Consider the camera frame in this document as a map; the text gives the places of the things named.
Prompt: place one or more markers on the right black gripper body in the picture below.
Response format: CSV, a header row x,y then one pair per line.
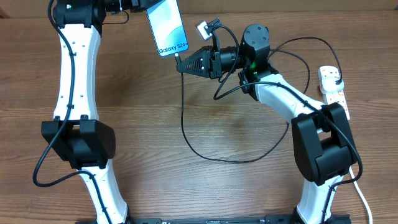
x,y
216,65

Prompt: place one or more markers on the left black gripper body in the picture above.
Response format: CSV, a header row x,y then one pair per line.
x,y
135,6

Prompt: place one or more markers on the blue screen smartphone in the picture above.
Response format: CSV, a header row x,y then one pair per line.
x,y
167,28

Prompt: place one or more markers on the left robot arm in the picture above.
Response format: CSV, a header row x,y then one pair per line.
x,y
75,132

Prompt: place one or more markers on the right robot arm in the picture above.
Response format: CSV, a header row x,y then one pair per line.
x,y
324,148

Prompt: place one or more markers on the white charger plug adapter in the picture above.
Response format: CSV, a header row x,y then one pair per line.
x,y
331,84

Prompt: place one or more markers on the white power strip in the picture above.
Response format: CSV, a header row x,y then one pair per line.
x,y
334,97

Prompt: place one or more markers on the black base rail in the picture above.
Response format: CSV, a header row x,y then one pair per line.
x,y
211,221

